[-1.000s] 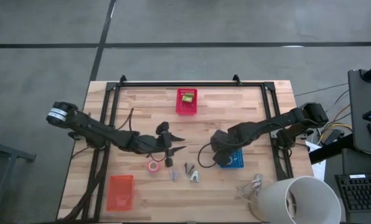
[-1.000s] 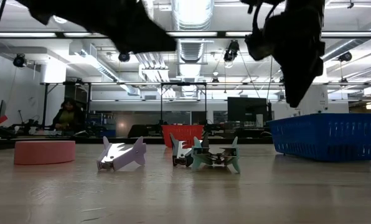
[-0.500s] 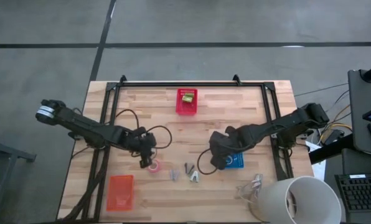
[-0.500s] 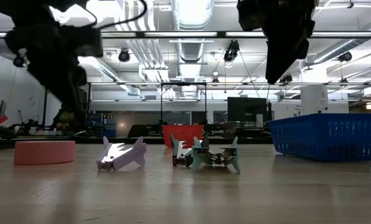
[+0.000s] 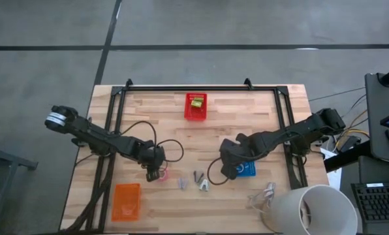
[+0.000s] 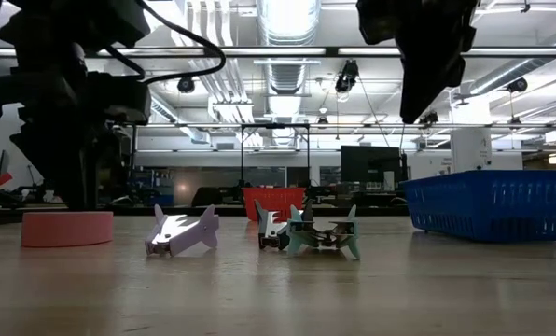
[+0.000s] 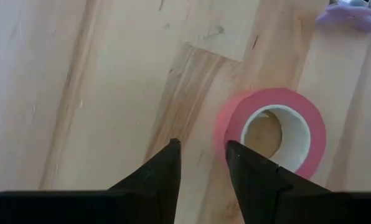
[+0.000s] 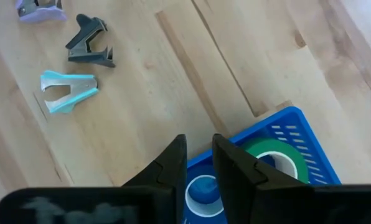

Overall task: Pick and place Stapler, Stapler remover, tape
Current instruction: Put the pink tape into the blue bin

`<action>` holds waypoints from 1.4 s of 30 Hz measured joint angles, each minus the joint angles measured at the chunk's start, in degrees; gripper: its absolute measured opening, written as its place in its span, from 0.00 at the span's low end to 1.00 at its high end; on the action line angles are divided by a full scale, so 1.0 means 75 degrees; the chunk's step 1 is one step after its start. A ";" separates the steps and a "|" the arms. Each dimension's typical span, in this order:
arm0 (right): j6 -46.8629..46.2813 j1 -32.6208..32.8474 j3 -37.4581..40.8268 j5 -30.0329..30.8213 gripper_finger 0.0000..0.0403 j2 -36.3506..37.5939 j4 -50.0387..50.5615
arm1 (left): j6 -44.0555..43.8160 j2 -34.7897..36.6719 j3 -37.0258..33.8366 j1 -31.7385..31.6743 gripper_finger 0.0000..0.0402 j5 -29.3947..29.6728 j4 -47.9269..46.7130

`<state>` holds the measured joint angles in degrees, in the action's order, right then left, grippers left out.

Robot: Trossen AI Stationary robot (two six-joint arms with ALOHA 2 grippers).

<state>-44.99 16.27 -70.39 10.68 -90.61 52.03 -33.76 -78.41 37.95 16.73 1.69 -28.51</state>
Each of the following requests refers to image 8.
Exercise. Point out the teal staple remover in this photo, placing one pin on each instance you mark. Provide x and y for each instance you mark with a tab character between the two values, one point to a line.
82	87

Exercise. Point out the blue plastic basket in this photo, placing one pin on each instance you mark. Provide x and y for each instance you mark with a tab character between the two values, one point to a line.
285	118

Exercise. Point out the green tape roll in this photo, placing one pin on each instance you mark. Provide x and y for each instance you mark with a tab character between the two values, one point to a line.
266	144

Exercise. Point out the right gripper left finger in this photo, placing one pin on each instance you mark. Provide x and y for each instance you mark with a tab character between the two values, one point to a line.
167	186

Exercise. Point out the blue tape roll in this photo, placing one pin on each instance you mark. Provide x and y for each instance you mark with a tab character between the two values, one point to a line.
198	172

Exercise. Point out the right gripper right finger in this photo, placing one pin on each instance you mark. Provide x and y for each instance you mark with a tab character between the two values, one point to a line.
251	199

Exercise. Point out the black staple remover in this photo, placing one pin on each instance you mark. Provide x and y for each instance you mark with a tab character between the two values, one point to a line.
86	29

